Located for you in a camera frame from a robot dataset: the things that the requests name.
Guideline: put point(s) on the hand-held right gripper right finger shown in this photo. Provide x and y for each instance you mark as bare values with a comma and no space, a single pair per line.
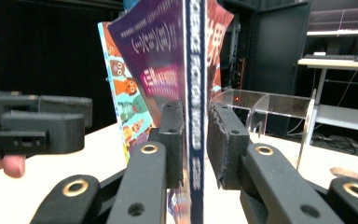
227,149

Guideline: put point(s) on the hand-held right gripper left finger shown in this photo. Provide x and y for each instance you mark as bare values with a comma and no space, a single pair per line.
174,149

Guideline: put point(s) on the light blue illustrated picture book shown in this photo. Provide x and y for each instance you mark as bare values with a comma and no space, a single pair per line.
127,102

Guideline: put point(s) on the clear acrylic book rack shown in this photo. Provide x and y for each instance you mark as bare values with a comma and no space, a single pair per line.
276,105

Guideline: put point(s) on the purple magazine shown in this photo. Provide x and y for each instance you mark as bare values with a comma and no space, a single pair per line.
155,46

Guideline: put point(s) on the black computer cabinet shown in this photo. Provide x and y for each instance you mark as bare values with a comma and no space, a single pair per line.
276,46

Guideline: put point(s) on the black keyboard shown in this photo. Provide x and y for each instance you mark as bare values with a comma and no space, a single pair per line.
329,57

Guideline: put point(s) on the computer monitor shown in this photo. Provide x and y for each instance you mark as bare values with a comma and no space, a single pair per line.
341,20

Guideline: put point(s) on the white frame desk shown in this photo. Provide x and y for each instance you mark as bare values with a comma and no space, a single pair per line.
332,64

